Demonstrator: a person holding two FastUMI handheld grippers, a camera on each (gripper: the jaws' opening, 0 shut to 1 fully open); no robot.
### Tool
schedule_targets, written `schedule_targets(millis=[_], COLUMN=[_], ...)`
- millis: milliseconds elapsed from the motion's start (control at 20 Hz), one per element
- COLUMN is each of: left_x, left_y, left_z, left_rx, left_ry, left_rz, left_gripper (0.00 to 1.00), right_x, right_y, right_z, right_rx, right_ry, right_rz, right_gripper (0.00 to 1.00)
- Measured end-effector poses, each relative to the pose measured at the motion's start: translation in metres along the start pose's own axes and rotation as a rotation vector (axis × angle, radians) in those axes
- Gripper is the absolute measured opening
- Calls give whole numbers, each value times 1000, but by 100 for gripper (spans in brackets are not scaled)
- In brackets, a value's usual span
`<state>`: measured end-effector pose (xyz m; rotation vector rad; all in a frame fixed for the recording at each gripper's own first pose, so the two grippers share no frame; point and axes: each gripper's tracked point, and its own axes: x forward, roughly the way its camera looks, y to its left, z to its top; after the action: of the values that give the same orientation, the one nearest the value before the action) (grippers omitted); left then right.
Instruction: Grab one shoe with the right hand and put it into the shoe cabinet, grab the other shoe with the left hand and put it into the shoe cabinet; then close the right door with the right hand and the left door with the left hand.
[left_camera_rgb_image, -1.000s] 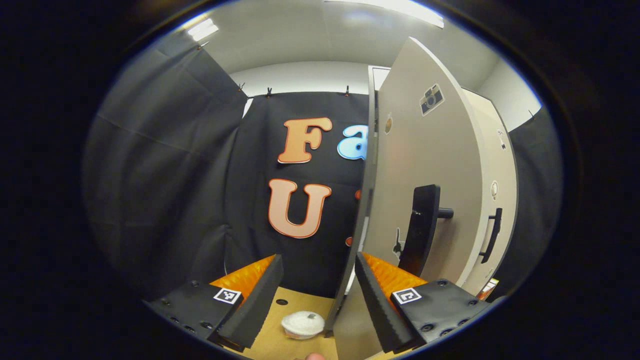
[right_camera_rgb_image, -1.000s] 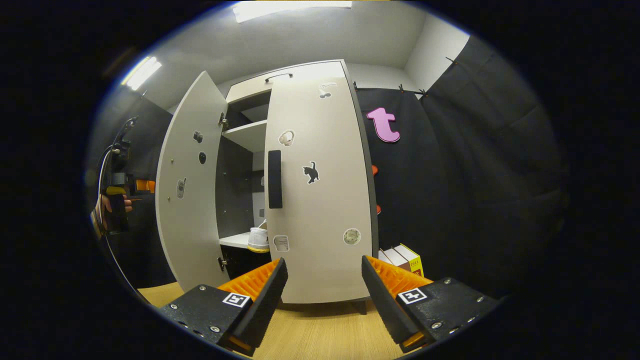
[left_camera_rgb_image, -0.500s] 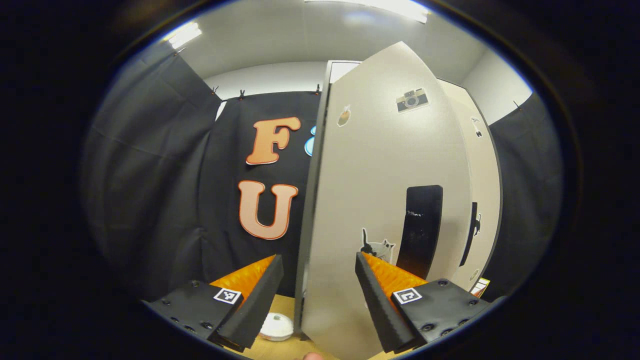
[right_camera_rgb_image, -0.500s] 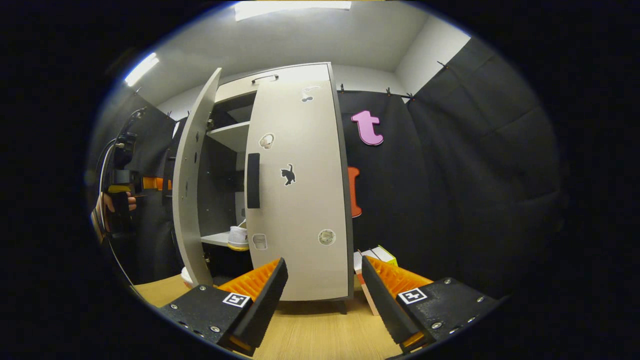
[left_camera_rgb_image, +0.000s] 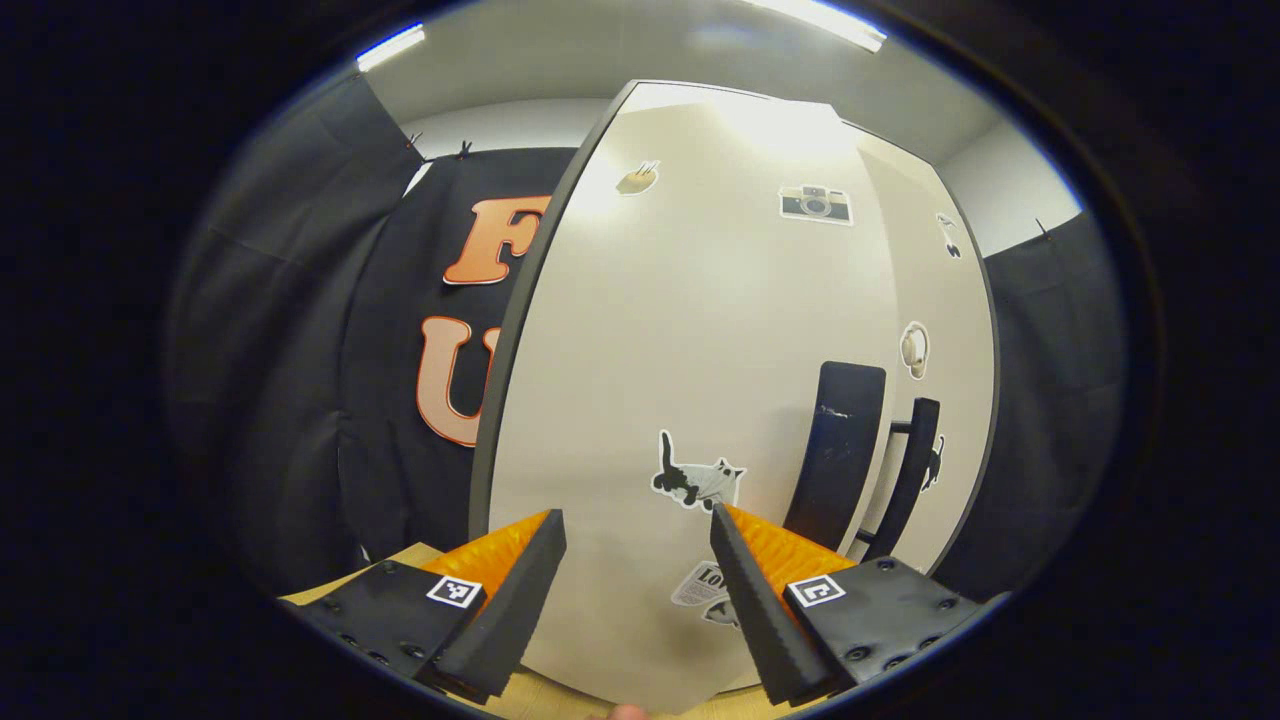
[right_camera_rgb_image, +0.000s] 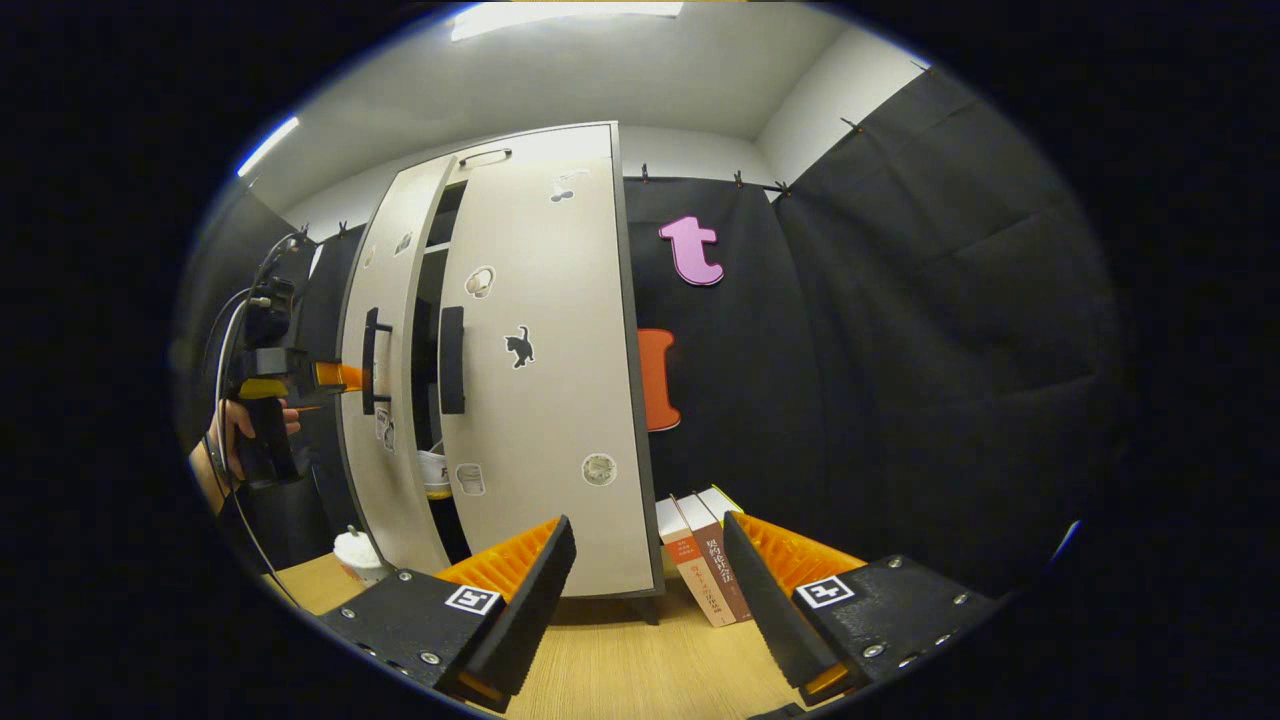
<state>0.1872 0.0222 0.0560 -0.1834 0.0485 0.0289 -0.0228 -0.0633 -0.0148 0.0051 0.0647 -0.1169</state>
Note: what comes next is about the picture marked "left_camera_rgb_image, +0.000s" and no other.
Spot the white shoe cabinet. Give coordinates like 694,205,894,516
468,80,1001,716

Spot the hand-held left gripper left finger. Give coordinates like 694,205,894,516
280,508,568,706

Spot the white cabinet door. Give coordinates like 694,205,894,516
487,95,901,716
845,125,996,576

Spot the ceiling light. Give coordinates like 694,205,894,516
740,0,889,53
355,22,426,71

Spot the black door handle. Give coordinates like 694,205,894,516
860,397,941,561
783,362,887,556

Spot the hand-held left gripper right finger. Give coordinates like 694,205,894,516
710,502,1006,709

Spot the black backdrop cloth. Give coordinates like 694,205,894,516
338,148,581,561
935,212,1131,601
165,75,426,596

